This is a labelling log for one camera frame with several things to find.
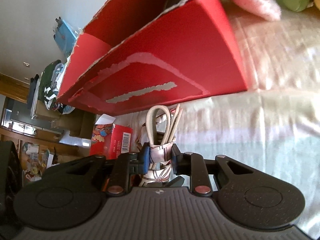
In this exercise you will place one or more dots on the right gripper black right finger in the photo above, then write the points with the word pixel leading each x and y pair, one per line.
pixel 193 166

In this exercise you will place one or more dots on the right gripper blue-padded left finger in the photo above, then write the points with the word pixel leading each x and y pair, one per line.
pixel 126 166

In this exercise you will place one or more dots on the red tissue box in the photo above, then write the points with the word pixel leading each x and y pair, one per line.
pixel 110 139

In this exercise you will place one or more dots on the light patterned bed sheet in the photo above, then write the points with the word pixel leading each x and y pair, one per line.
pixel 274 126

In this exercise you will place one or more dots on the pile of folded clothes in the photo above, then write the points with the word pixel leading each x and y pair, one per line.
pixel 51 80

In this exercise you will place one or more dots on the red cardboard box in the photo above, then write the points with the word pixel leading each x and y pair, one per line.
pixel 135 54

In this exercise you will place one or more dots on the blue plastic-wrapped package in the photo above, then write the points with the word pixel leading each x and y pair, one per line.
pixel 65 37

